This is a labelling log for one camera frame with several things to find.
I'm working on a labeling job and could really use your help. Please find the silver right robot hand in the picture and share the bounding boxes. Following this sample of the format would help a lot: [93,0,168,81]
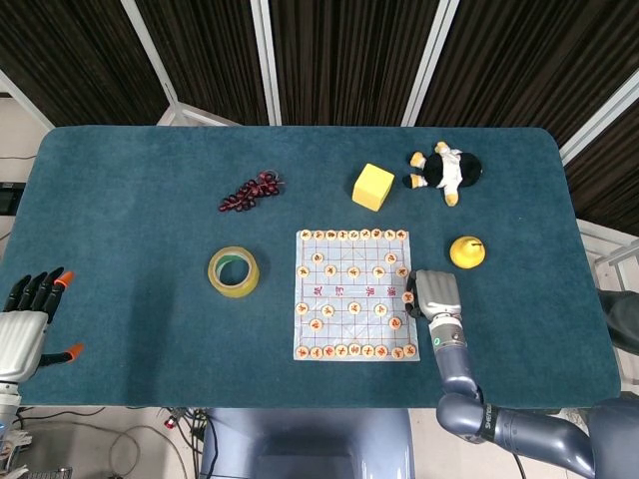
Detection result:
[404,268,463,321]

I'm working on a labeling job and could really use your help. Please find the white partition frame post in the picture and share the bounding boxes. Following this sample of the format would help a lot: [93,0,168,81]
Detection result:
[120,0,242,128]
[0,67,55,132]
[250,0,283,127]
[402,0,460,128]
[557,91,639,165]

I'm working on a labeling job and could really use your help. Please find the yellow packing tape roll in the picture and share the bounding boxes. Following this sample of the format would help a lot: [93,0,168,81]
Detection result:
[207,244,262,300]

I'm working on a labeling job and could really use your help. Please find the black electronic box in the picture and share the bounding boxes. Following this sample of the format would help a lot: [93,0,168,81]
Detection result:
[0,181,27,217]

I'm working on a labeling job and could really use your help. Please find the white Chinese chess board sheet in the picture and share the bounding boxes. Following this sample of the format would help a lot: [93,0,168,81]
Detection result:
[292,229,422,363]

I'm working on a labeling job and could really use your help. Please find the grey metal rack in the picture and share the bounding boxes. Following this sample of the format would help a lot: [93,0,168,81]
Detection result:
[577,217,639,286]

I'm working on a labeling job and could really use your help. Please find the blue-grey robot torso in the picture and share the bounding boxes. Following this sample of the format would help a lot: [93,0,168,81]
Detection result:
[199,406,416,479]

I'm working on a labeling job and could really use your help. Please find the black floor cable bundle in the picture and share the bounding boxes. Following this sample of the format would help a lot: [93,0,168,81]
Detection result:
[167,407,214,479]

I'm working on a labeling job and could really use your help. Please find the dark fabric object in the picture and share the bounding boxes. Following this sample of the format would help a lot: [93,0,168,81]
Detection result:
[595,285,639,356]

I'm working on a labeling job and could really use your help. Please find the yellow pear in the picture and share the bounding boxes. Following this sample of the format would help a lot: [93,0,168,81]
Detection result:
[448,235,488,271]

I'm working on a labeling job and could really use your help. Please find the black white plush toy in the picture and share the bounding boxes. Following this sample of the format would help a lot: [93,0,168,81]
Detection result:
[402,140,485,208]

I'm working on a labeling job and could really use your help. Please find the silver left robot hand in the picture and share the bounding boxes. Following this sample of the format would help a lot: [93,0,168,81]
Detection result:
[0,266,86,384]

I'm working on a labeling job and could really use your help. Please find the grey floor cable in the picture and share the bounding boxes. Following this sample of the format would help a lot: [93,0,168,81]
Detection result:
[74,423,169,479]

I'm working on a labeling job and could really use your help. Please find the blue velvet table cloth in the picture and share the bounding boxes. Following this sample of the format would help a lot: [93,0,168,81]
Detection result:
[13,124,623,411]

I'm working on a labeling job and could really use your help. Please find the dark red grape bunch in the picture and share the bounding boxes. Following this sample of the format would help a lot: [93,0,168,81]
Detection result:
[218,169,288,216]

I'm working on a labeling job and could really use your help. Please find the yellow foam cube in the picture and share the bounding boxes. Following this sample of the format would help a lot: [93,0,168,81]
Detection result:
[350,162,397,211]

